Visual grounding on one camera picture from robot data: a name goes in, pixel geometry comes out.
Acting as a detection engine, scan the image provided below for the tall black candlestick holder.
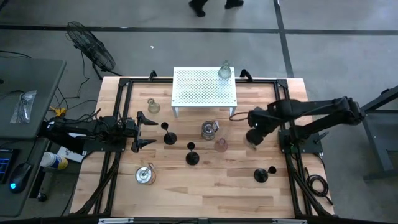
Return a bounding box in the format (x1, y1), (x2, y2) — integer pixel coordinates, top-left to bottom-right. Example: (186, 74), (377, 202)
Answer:
(185, 142), (200, 166)

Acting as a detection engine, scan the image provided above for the floral scented candle tin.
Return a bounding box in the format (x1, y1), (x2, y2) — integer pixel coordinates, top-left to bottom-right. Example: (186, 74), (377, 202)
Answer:
(200, 119), (220, 141)

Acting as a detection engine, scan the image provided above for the black computer mouse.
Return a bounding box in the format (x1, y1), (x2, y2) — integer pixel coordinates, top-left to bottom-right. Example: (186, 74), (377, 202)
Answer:
(8, 162), (33, 194)

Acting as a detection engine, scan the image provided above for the person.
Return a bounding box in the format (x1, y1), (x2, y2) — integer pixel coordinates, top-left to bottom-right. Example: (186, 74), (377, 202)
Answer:
(188, 0), (245, 18)

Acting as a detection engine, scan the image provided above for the medium black candlestick holder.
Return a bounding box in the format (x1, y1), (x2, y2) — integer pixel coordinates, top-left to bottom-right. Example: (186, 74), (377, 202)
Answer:
(160, 121), (178, 146)

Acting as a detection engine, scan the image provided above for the white wipes canister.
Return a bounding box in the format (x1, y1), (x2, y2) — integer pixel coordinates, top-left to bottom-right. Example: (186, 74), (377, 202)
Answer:
(39, 151), (69, 171)

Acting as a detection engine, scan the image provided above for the clear plastic bag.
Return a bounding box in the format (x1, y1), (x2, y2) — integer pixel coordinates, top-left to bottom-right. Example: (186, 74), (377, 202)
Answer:
(9, 90), (37, 124)

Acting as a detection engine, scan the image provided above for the black metal stand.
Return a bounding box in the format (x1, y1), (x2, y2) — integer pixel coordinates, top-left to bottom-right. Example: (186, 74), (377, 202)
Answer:
(360, 85), (398, 183)

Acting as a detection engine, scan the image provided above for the dark grey side table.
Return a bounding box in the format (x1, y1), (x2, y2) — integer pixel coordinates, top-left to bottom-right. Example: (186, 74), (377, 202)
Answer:
(0, 136), (52, 218)

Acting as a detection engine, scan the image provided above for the white perforated metal shelf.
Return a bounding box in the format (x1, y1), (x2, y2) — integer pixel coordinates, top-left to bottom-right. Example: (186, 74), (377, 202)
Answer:
(171, 66), (238, 118)

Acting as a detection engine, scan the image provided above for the grey side desk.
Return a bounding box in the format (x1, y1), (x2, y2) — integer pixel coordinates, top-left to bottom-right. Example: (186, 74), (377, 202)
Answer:
(0, 58), (68, 139)

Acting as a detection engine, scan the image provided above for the black cable loop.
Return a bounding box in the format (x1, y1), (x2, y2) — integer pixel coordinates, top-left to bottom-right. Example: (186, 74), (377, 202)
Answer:
(228, 111), (251, 123)

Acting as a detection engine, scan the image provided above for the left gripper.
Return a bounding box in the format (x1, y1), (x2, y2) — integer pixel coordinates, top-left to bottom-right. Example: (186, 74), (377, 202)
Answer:
(125, 111), (159, 153)

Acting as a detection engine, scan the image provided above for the short black candlestick holder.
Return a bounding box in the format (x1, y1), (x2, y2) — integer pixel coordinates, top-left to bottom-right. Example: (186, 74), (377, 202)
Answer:
(253, 166), (277, 184)

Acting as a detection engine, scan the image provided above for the black aluminium table frame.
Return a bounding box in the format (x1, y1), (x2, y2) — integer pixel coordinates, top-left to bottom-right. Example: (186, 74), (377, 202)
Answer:
(70, 68), (336, 218)

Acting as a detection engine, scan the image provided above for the black floor fan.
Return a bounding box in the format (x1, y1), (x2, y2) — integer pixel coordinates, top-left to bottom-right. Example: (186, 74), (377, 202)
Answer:
(65, 21), (116, 80)

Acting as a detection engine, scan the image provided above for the white paper sheet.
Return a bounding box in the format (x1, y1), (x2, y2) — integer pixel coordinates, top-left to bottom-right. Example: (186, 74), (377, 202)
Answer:
(57, 146), (85, 164)

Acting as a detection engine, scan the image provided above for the yellow cable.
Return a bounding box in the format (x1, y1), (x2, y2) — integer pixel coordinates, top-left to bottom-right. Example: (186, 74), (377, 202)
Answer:
(49, 105), (68, 118)

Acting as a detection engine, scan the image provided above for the coiled black cable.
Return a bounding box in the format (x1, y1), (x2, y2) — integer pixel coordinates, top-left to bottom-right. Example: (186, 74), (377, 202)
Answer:
(303, 166), (334, 206)

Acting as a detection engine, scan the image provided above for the black keyboard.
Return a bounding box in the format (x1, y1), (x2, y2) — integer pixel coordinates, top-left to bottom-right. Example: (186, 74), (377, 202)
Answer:
(0, 148), (15, 185)

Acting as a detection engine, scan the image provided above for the pink ribbed glass candle holder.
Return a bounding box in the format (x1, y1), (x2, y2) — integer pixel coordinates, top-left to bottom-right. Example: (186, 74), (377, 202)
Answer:
(213, 138), (229, 153)

